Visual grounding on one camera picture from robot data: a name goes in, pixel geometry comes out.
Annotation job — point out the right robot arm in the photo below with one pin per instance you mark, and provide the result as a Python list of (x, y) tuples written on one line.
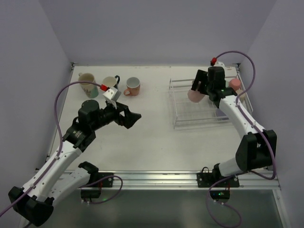
[(257, 146)]

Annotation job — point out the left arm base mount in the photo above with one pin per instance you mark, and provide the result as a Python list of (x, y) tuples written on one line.
[(100, 179)]

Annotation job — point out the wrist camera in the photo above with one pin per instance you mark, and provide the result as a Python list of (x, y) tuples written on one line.
[(111, 94), (215, 63)]

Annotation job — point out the pink mug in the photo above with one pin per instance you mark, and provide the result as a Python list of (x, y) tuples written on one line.
[(195, 96)]

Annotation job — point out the orange mug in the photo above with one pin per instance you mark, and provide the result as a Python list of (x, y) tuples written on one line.
[(133, 87)]

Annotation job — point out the aluminium mounting rail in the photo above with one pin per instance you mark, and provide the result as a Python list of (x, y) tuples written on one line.
[(180, 180)]

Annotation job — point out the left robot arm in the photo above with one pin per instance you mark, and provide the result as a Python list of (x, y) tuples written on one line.
[(35, 200)]

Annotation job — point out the dark green mug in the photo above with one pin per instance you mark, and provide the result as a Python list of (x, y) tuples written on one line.
[(111, 81)]

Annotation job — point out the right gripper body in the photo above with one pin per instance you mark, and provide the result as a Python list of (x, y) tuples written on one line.
[(200, 79)]

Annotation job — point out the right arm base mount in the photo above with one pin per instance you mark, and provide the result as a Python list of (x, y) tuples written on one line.
[(207, 178)]

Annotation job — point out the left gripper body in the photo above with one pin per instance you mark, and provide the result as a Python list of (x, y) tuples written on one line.
[(121, 114)]

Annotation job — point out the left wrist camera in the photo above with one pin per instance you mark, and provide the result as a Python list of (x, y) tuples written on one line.
[(111, 94)]

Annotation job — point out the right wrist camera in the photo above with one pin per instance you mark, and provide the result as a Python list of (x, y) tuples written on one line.
[(215, 63)]

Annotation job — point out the right black control box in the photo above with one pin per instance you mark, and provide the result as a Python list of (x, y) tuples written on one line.
[(222, 196)]

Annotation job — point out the clear wire dish rack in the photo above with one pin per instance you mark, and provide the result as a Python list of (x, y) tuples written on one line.
[(186, 113)]

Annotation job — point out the lavender cup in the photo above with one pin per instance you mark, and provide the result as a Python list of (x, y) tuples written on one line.
[(220, 115)]

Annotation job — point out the black control box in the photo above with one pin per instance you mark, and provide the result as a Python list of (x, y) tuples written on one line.
[(88, 195), (222, 196)]

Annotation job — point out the left black control box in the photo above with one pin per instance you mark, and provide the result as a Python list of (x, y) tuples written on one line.
[(88, 195)]

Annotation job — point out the beige cup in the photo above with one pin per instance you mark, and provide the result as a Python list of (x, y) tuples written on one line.
[(242, 96)]

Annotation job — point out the coral pink cup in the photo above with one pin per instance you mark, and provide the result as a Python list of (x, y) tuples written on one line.
[(235, 84)]

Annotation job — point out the cream and mint floral mug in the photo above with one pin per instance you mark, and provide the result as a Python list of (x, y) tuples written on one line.
[(88, 84)]

